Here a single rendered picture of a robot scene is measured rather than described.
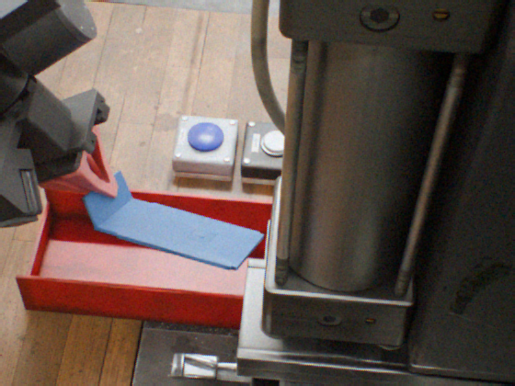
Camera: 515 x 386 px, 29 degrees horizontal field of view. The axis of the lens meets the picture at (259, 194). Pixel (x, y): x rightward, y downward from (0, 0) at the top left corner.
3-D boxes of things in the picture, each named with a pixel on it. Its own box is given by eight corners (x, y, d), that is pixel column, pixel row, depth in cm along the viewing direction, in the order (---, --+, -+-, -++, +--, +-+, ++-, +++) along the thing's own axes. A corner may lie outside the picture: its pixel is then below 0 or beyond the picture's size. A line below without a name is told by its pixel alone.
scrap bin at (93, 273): (51, 213, 106) (42, 179, 102) (282, 234, 106) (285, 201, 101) (24, 310, 99) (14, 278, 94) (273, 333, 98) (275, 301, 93)
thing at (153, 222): (116, 197, 96) (118, 169, 95) (263, 238, 92) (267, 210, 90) (79, 225, 90) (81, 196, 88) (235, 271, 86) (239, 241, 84)
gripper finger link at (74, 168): (129, 216, 90) (63, 157, 83) (68, 233, 93) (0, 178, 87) (141, 158, 94) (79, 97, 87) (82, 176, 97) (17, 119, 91)
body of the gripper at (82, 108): (97, 156, 83) (40, 103, 78) (5, 186, 88) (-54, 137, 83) (110, 99, 87) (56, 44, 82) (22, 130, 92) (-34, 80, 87)
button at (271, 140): (264, 141, 111) (265, 129, 110) (290, 142, 111) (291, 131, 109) (261, 160, 109) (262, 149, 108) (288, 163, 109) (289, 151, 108)
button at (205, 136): (190, 130, 112) (189, 119, 110) (225, 133, 112) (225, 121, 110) (185, 157, 109) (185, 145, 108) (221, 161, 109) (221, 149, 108)
